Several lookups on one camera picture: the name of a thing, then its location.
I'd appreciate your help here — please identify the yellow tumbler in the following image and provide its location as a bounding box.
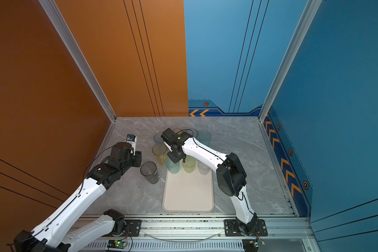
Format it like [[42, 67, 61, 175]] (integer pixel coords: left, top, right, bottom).
[[152, 143, 168, 165]]

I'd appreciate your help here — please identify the grey-blue frosted tumbler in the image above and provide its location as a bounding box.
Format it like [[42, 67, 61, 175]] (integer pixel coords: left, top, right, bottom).
[[153, 132, 164, 144]]

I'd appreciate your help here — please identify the teal textured tumbler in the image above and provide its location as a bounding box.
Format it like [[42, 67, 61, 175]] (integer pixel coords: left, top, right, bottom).
[[197, 131, 212, 147], [165, 156, 180, 174]]

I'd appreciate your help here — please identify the light green dotted cup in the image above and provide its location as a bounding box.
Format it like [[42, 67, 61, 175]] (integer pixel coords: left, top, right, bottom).
[[183, 155, 196, 173]]

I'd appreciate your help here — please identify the dark smoky tumbler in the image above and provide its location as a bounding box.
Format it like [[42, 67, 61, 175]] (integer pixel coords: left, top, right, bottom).
[[140, 161, 159, 184]]

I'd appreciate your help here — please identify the clear plastic cup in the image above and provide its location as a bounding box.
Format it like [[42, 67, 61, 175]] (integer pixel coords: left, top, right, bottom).
[[197, 161, 211, 175]]

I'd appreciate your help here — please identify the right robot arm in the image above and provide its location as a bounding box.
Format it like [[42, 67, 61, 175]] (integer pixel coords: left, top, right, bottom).
[[161, 128, 259, 236]]

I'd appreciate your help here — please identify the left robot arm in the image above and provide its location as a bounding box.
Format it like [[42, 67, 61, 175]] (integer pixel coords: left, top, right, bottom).
[[9, 134, 142, 252]]

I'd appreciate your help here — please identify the white rectangular tray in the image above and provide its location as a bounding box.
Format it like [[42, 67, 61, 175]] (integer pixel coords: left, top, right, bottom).
[[162, 166, 214, 213]]

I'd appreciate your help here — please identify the amber tall tumbler back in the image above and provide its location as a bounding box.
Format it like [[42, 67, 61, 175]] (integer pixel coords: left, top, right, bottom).
[[173, 128, 183, 134]]

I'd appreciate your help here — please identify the light blue clear tumbler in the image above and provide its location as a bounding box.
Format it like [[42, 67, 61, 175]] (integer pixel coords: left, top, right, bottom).
[[186, 128, 198, 138]]

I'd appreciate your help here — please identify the left green circuit board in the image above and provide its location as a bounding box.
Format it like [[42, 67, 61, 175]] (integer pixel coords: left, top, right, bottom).
[[106, 239, 129, 250]]

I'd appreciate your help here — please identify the green circuit board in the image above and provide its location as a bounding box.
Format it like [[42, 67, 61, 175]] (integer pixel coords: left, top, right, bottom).
[[242, 239, 266, 252], [106, 239, 129, 250]]

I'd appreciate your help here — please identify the right green circuit board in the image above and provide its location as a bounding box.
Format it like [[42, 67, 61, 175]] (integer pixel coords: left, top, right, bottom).
[[242, 239, 266, 252]]

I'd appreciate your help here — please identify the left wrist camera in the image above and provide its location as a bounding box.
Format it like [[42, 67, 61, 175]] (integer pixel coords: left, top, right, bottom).
[[126, 134, 137, 151]]

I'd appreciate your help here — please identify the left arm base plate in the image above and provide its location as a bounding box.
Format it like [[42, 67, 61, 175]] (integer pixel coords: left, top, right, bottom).
[[109, 219, 142, 237]]

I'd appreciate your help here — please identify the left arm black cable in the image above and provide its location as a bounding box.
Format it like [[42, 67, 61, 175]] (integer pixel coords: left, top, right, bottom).
[[28, 146, 117, 243]]

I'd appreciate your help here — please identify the aluminium front rail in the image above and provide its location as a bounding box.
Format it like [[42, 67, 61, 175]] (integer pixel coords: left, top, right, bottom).
[[70, 216, 319, 252]]

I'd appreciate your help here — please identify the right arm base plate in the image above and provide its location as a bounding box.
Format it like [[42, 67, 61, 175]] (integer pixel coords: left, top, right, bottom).
[[224, 219, 268, 237]]

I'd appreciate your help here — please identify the left aluminium corner post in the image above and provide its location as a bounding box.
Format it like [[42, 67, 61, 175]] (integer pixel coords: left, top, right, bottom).
[[39, 0, 117, 122]]

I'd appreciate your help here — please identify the aluminium corner post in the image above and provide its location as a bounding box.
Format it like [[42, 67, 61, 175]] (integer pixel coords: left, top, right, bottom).
[[39, 0, 117, 122], [258, 0, 322, 122]]

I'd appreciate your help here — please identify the right aluminium corner post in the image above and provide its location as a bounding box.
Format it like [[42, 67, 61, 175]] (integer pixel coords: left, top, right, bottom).
[[258, 0, 322, 122]]

